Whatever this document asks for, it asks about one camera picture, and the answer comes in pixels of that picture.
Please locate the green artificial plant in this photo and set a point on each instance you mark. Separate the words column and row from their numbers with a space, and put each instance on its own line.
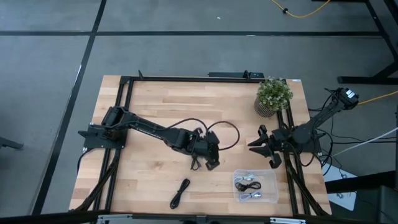
column 273, row 93

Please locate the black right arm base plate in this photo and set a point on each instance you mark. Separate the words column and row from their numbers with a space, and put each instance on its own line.
column 314, row 146

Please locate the black furniture piece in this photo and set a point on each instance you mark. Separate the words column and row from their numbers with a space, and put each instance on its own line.
column 357, row 183

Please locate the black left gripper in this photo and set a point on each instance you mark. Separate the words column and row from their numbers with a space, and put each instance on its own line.
column 203, row 146

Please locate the black neighbouring desk frame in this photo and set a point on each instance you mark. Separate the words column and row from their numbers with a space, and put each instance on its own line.
column 357, row 80

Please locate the black furniture foot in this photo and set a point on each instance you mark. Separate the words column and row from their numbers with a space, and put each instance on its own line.
column 9, row 143

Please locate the clear plastic bin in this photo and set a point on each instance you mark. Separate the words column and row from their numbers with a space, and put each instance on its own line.
column 268, row 186

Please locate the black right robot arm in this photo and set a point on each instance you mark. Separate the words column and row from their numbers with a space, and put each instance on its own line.
column 320, row 119

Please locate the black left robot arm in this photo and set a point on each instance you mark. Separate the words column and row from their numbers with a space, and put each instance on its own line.
column 149, row 129

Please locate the silver frame bracket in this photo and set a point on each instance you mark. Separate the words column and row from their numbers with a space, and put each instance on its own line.
column 113, row 219
column 287, row 221

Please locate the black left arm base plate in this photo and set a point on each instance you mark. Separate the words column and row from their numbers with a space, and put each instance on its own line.
column 93, row 138

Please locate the black aluminium table frame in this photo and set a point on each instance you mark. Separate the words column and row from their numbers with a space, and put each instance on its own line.
column 186, row 79

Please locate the striped plant pot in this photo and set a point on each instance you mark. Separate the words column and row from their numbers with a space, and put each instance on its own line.
column 262, row 111

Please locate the white printed sheet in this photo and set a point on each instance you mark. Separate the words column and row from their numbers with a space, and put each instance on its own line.
column 342, row 199

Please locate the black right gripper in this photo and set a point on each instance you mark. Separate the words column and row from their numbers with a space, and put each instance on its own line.
column 278, row 140

